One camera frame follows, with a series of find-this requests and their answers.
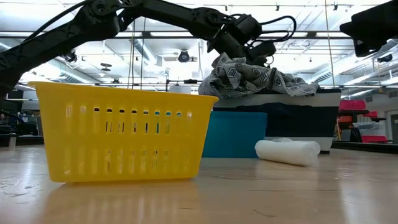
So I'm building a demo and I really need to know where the teal plastic tray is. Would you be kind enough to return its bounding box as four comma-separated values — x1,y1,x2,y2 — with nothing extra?
201,111,268,159

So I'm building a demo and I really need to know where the grey patterned hospital gown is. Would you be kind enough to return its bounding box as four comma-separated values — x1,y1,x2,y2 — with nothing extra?
198,52,320,100

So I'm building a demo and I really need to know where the thin hanging cord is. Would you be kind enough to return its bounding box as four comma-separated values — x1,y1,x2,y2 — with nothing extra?
324,0,336,88

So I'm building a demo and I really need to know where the white gauze roll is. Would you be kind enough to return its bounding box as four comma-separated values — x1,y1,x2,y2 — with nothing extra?
254,139,322,167

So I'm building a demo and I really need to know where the yellow slotted plastic basket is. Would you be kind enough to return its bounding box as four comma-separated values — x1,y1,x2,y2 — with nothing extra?
28,81,220,184

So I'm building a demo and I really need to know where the black ceiling fixture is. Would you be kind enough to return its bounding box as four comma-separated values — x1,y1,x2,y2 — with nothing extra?
63,49,79,65
177,49,190,63

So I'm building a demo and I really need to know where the clear storage bin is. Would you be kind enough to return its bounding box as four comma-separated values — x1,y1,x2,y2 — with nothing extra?
354,121,387,136

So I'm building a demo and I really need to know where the navy fabric storage bin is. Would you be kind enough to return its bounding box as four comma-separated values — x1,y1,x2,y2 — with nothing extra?
213,88,342,154

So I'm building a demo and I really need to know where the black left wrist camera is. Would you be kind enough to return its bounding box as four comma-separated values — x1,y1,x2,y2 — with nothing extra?
248,40,277,67

